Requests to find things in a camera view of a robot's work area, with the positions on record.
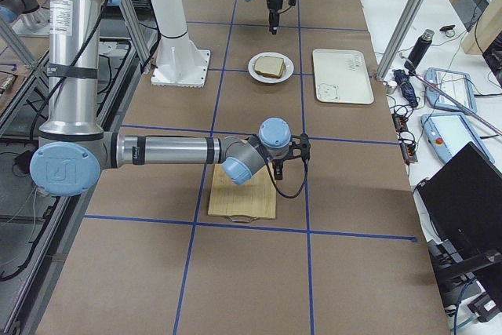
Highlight white camera pedestal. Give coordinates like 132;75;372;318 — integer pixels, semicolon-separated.
151;0;211;88

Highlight blue teach pendant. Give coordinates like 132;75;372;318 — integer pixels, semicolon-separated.
420;112;494;163
424;67;477;113

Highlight white round plate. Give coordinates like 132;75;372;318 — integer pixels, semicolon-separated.
248;52;294;84

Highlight folded dark blue umbrella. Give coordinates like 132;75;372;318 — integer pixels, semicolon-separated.
393;69;418;108

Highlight black laptop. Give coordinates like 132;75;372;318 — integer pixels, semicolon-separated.
418;142;501;271

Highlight wooden cutting board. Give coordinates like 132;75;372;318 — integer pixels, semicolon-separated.
208;165;276;220

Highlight bread slice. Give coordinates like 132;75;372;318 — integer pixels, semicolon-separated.
254;64;286;78
254;56;285;67

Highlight small metal cup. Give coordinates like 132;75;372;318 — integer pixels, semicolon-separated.
384;80;398;95

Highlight black water bottle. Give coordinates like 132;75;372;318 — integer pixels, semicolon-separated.
406;29;435;70

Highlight aluminium frame post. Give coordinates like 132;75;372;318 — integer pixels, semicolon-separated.
375;0;424;82

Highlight near blue teach pendant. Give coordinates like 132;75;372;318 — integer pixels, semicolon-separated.
420;112;494;163

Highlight cream bear tray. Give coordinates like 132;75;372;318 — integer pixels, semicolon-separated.
312;49;374;105

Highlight far blue teach pendant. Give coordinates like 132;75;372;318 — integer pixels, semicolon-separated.
424;67;477;113

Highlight bread slice under egg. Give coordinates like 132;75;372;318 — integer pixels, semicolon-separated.
254;64;286;78

